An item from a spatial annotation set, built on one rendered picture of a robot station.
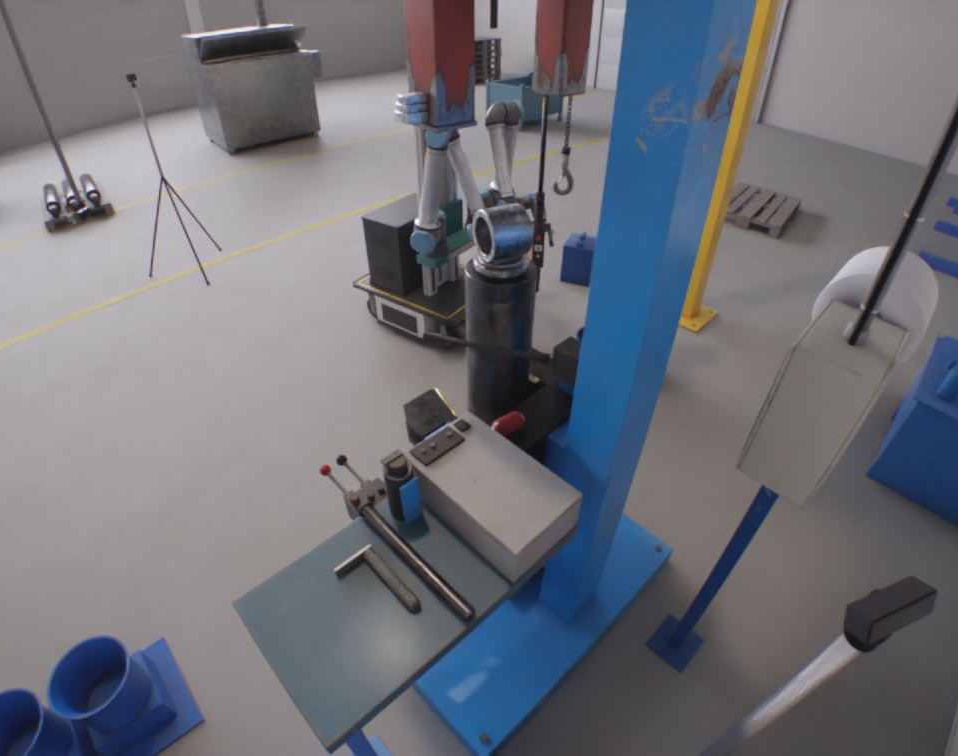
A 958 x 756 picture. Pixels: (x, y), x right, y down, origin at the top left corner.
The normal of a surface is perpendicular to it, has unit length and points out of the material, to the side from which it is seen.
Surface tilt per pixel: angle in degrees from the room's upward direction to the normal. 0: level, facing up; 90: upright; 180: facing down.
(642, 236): 90
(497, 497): 0
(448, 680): 0
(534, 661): 0
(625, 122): 90
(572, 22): 90
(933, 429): 90
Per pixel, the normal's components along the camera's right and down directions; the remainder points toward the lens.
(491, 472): 0.00, -0.77
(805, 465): -0.72, 0.44
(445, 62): 0.63, 0.50
